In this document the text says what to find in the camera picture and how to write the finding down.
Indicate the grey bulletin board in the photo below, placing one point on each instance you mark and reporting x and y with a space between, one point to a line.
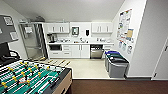
5 33

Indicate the stainless steel dishwasher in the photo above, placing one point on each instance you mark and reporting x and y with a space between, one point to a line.
96 52

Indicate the dark trash bin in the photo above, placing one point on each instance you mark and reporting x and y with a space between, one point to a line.
118 68

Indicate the black built-in microwave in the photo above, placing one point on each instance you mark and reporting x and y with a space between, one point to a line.
55 47

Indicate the large wall poster board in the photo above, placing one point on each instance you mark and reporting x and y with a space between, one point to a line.
125 23

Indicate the white fridge notice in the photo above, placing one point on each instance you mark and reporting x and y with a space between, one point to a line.
28 30

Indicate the white paper sheet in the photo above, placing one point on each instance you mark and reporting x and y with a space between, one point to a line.
8 21
13 35

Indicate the tan wall notice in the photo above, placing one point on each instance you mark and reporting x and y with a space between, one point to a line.
129 33

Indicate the stainless steel refrigerator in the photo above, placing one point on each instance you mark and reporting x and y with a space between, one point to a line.
33 41

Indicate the green foosball table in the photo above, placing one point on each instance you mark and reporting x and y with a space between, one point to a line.
36 81

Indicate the wide white drawer unit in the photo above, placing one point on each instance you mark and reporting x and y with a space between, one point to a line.
66 51

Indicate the white wall cabinet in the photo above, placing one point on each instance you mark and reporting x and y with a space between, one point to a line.
101 28
58 28

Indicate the white two-door base cabinet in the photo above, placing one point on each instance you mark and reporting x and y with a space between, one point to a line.
80 51

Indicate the narrow white drawer unit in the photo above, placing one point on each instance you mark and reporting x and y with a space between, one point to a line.
107 46

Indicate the white door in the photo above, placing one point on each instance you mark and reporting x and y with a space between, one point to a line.
161 60

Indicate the black chair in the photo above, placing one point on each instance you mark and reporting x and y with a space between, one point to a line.
7 55

